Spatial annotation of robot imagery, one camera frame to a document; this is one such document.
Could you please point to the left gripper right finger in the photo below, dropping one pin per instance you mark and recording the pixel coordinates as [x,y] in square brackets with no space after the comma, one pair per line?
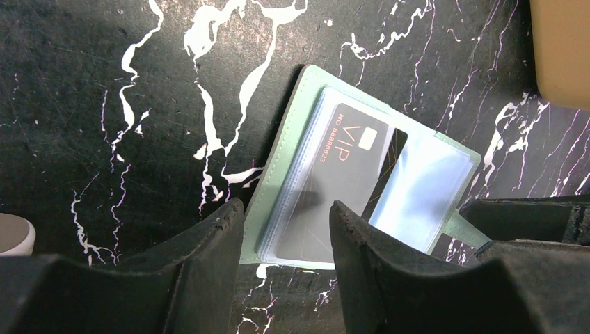
[388,287]

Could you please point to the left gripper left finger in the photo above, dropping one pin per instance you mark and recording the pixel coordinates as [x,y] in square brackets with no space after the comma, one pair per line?
[183,285]

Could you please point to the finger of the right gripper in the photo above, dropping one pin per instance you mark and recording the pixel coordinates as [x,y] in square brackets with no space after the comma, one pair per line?
[518,226]

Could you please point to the mint green card holder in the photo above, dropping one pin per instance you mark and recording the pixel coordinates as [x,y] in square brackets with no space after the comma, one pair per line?
[419,203]

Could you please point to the black credit card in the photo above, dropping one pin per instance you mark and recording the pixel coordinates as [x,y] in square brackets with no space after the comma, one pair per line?
[348,159]

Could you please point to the white stapler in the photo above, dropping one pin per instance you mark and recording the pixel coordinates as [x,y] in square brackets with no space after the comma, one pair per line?
[17,236]

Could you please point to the tan oval tray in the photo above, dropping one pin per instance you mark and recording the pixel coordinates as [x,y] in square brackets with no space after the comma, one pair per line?
[560,30]

